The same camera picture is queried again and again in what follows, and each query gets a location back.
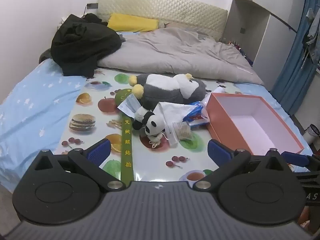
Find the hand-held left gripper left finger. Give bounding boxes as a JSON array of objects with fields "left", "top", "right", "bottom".
[{"left": 32, "top": 138, "right": 127, "bottom": 192}]

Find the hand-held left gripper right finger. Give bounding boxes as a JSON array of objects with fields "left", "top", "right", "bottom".
[{"left": 194, "top": 139, "right": 290, "bottom": 192}]

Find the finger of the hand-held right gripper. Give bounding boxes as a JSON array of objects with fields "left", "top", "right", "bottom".
[{"left": 281, "top": 151, "right": 320, "bottom": 173}]

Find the orange cardboard box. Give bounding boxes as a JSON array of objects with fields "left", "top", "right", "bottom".
[{"left": 205, "top": 92, "right": 305, "bottom": 156}]

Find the blue face mask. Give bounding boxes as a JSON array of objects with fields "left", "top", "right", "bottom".
[{"left": 117, "top": 94, "right": 142, "bottom": 118}]

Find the small panda plush toy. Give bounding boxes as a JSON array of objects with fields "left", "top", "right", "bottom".
[{"left": 132, "top": 105, "right": 167, "bottom": 150}]

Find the person's right hand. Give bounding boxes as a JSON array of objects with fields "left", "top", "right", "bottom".
[{"left": 298, "top": 207, "right": 313, "bottom": 233}]

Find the green strip with yellow print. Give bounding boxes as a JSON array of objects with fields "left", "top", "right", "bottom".
[{"left": 119, "top": 114, "right": 135, "bottom": 183}]

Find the white trash bin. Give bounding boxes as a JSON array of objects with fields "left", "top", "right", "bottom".
[{"left": 302, "top": 124, "right": 320, "bottom": 145}]

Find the clear plastic packet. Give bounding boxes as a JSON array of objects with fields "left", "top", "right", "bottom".
[{"left": 166, "top": 121, "right": 193, "bottom": 148}]

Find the blue snack packet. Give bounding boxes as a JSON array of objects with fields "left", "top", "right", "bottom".
[{"left": 182, "top": 101, "right": 210, "bottom": 128}]

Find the white plastic bag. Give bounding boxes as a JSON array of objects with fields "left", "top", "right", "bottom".
[{"left": 154, "top": 102, "right": 200, "bottom": 131}]

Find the blue curtain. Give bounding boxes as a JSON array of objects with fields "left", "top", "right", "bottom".
[{"left": 271, "top": 0, "right": 320, "bottom": 117}]

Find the grey penguin plush toy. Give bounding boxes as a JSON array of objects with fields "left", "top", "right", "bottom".
[{"left": 129, "top": 73, "right": 207, "bottom": 105}]

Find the row of small bottles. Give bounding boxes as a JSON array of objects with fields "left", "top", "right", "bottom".
[{"left": 226, "top": 39, "right": 253, "bottom": 66}]

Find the grey duvet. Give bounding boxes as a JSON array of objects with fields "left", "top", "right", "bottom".
[{"left": 96, "top": 27, "right": 265, "bottom": 86}]

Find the pile of black clothes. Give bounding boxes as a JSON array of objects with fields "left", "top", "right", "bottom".
[{"left": 51, "top": 14, "right": 122, "bottom": 77}]

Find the hanging denim garment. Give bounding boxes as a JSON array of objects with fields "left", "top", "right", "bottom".
[{"left": 301, "top": 5, "right": 320, "bottom": 63}]

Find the grey wardrobe cabinet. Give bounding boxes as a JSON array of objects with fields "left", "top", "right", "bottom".
[{"left": 222, "top": 0, "right": 298, "bottom": 67}]

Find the yellow pillow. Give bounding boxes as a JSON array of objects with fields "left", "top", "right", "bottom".
[{"left": 107, "top": 13, "right": 160, "bottom": 33}]

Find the cream quilted headboard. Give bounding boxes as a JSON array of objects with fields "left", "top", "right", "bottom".
[{"left": 97, "top": 0, "right": 229, "bottom": 42}]

